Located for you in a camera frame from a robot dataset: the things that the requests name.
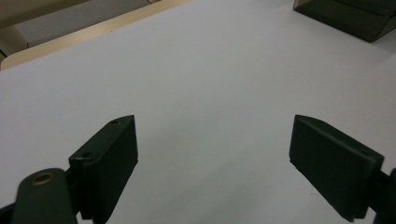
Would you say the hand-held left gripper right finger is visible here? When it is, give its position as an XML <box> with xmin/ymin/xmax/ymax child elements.
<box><xmin>289</xmin><ymin>114</ymin><xmax>385</xmax><ymax>223</ymax></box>

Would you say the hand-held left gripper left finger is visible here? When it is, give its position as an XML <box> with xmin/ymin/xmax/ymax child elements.
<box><xmin>68</xmin><ymin>114</ymin><xmax>139</xmax><ymax>224</ymax></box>

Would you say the smoky transparent drawer box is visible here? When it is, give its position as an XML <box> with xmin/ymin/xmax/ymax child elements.
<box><xmin>292</xmin><ymin>0</ymin><xmax>396</xmax><ymax>44</ymax></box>

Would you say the white board sheet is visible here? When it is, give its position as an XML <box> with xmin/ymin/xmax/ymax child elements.
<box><xmin>0</xmin><ymin>0</ymin><xmax>396</xmax><ymax>224</ymax></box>

